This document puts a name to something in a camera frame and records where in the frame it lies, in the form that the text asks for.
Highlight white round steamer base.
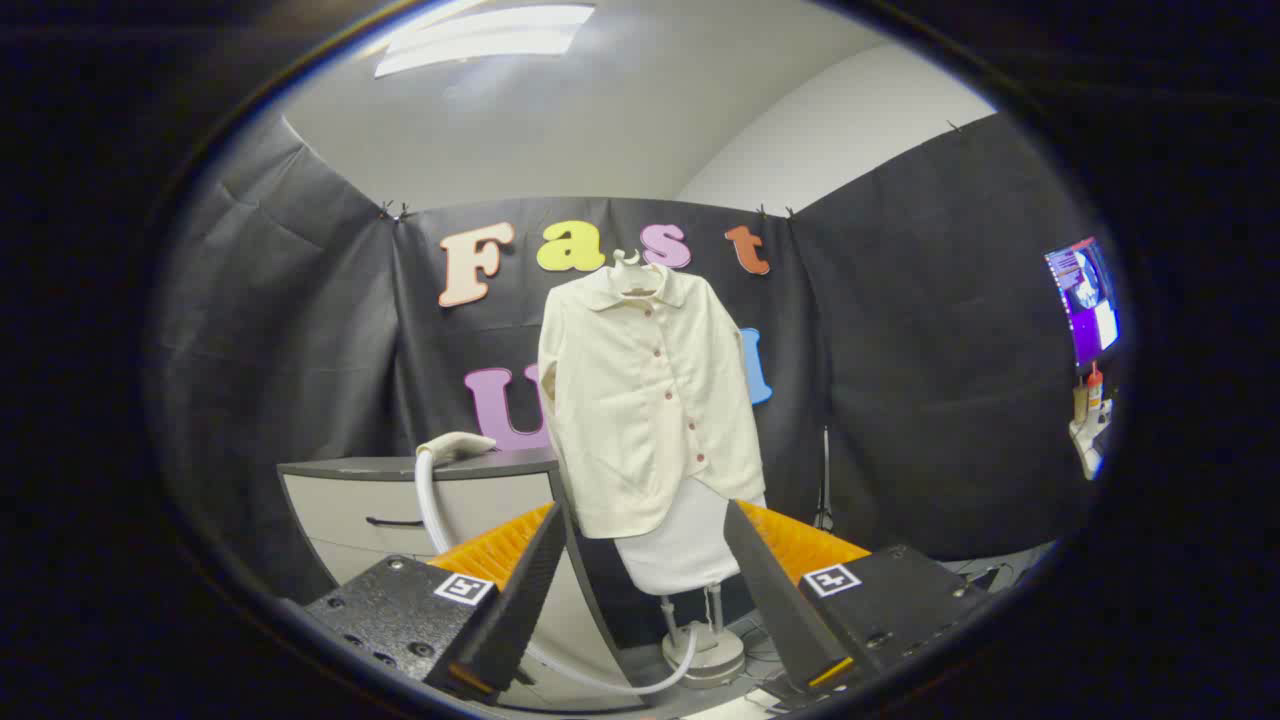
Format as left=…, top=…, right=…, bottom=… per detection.
left=660, top=585, right=748, bottom=689

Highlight thin black stand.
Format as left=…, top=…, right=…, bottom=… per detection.
left=812, top=425, right=839, bottom=531

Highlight white clothes hanger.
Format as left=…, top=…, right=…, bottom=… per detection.
left=610, top=250, right=663, bottom=299

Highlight black backdrop cloth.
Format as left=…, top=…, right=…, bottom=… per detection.
left=150, top=110, right=1101, bottom=621

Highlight white upright ironing board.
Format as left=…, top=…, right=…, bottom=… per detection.
left=613, top=478, right=767, bottom=598

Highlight cream button-up shirt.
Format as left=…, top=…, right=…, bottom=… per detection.
left=537, top=262, right=768, bottom=541

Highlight black floor cables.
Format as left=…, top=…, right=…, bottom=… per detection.
left=940, top=558, right=1023, bottom=593

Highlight white garment steamer hose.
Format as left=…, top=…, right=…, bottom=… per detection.
left=414, top=450, right=699, bottom=698

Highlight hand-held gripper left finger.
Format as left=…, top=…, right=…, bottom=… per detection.
left=303, top=502, right=569, bottom=698

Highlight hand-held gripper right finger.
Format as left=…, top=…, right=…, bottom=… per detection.
left=724, top=498, right=996, bottom=696

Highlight grey drawer cabinet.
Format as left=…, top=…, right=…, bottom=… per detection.
left=277, top=447, right=641, bottom=713

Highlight ceiling light panel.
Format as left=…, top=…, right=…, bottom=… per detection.
left=373, top=3, right=597, bottom=79

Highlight computer monitor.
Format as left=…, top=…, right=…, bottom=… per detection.
left=1044, top=236, right=1121, bottom=369

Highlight white side table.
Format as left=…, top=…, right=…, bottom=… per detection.
left=1068, top=398, right=1114, bottom=481

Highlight white garment steamer head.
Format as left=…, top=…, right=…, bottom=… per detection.
left=415, top=431, right=498, bottom=466

